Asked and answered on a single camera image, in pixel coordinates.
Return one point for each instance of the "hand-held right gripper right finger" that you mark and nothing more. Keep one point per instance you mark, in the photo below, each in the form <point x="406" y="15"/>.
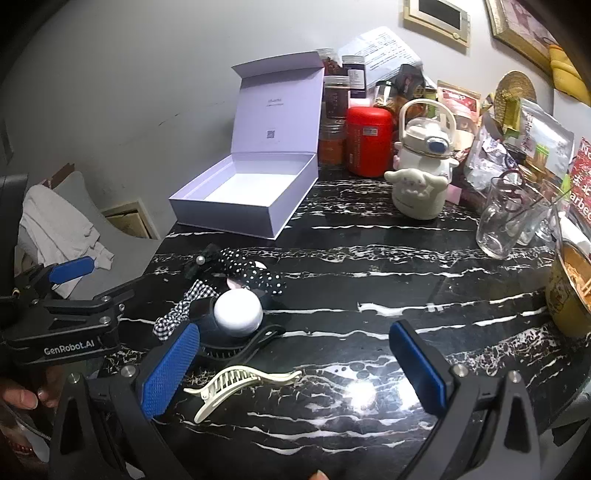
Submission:
<point x="418" y="369"/>

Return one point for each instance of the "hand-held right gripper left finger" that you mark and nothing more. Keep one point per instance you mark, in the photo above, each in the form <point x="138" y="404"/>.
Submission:
<point x="168" y="369"/>

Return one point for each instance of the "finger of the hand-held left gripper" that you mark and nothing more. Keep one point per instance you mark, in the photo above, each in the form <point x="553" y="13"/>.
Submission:
<point x="71" y="270"/>
<point x="115" y="295"/>

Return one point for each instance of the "gingham hair bow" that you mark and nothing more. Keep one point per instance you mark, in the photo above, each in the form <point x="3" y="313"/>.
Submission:
<point x="171" y="323"/>

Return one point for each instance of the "cream claw hair clip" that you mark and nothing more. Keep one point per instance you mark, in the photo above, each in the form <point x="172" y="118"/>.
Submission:
<point x="231" y="381"/>

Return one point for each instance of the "white round case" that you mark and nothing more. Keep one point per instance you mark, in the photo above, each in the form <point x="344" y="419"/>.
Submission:
<point x="238" y="314"/>

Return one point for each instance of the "black claw hair clip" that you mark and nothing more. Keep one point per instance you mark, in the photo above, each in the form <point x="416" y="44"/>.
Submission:
<point x="258" y="339"/>

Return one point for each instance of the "lavender gift box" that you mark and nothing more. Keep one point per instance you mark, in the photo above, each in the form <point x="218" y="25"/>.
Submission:
<point x="277" y="115"/>

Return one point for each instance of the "person's left hand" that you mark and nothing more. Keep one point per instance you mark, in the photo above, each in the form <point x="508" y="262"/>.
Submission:
<point x="18" y="398"/>

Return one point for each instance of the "white cloth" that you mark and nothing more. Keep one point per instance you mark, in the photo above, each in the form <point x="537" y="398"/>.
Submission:
<point x="55" y="230"/>

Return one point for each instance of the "grey chair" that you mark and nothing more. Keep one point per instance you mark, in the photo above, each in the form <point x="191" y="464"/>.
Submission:
<point x="124" y="249"/>

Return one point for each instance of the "wooden panel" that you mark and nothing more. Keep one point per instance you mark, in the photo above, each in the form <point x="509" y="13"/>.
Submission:
<point x="134" y="224"/>

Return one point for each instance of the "black bow clip with pearl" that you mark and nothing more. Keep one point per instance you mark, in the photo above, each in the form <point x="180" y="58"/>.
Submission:
<point x="198" y="263"/>

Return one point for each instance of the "small pink hair clip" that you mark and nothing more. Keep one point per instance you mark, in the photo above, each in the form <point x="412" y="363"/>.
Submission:
<point x="235" y="283"/>

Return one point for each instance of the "black polka dot hair bow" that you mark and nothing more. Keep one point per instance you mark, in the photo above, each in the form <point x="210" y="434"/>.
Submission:
<point x="258" y="272"/>

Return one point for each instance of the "clear drinking glass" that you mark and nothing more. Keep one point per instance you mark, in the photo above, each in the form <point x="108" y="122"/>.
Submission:
<point x="498" y="230"/>
<point x="551" y="217"/>

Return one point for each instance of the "gold metal bowl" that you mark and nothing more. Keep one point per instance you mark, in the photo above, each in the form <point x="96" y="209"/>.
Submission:
<point x="565" y="300"/>

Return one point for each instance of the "white cartoon water bottle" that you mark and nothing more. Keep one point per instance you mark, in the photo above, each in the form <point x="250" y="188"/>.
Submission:
<point x="418" y="194"/>

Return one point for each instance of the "small pink box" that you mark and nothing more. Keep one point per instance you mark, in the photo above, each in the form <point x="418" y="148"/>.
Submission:
<point x="453" y="194"/>

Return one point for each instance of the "clear plastic bag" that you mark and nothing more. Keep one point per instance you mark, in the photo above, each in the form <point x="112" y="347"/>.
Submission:
<point x="489" y="152"/>

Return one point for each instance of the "red canister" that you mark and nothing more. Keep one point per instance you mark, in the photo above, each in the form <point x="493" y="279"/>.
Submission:
<point x="369" y="143"/>

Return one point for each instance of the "orange label jar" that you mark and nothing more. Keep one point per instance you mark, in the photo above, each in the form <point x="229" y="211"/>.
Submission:
<point x="331" y="145"/>

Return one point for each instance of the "red package with white letters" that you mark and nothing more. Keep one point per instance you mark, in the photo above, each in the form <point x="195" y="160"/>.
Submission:
<point x="581" y="180"/>

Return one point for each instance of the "silver snack bag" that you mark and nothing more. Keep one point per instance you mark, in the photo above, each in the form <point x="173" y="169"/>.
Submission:
<point x="549" y="134"/>

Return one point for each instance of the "green yellow packet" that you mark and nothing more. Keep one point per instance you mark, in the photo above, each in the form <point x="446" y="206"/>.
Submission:
<point x="511" y="115"/>

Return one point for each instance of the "red snack bag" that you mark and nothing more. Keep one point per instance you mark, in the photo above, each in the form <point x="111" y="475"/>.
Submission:
<point x="459" y="99"/>

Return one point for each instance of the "small nut jar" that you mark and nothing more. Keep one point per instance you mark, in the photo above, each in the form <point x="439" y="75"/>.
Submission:
<point x="385" y="97"/>

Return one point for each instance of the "dark snack bag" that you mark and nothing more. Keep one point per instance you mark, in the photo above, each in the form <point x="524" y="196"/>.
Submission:
<point x="413" y="81"/>

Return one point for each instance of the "blue label jar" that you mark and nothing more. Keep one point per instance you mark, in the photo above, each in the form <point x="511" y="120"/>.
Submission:
<point x="354" y="76"/>

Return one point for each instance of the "woven straw fan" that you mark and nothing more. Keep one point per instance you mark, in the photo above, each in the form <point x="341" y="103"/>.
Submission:
<point x="515" y="85"/>

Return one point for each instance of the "jar of red dried fruit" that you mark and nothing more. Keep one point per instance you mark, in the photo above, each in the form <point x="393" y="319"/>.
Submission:
<point x="328" y="62"/>

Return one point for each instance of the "printed paper sheet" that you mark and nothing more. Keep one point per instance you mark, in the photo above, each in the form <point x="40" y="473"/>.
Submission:
<point x="378" y="48"/>

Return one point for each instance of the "yellow cloth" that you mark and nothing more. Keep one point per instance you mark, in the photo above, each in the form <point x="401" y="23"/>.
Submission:
<point x="568" y="74"/>

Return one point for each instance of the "white picture frame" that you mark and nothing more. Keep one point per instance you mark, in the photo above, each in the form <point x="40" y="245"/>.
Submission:
<point x="436" y="21"/>

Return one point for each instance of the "gold picture frame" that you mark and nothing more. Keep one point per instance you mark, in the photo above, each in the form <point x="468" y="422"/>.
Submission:
<point x="521" y="27"/>

